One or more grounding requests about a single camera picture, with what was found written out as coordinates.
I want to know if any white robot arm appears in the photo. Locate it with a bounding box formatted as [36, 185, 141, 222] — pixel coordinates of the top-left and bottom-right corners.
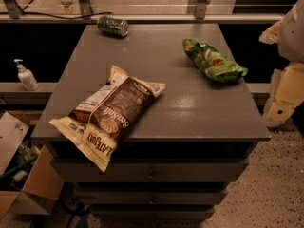
[259, 0, 304, 127]

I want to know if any open cardboard box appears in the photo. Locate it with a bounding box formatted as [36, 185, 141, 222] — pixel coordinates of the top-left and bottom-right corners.
[0, 111, 64, 220]

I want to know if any white pump lotion bottle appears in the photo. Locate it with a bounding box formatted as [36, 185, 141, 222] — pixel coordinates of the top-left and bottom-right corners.
[14, 59, 39, 91]

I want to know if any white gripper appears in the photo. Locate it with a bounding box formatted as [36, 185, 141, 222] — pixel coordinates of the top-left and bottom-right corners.
[259, 21, 304, 126]

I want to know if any green rice chip bag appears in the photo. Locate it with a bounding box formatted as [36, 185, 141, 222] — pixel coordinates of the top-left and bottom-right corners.
[182, 39, 248, 84]

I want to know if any grey drawer cabinet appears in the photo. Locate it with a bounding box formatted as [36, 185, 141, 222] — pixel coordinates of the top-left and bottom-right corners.
[32, 24, 270, 220]

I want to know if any green soda can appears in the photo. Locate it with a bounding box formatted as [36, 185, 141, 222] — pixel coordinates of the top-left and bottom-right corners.
[97, 16, 128, 37]

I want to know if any black cable on ledge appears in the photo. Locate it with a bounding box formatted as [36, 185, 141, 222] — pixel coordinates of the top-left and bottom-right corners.
[0, 10, 113, 20]

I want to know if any brown sea salt chip bag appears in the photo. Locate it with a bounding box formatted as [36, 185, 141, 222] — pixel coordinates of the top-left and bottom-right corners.
[50, 66, 165, 171]

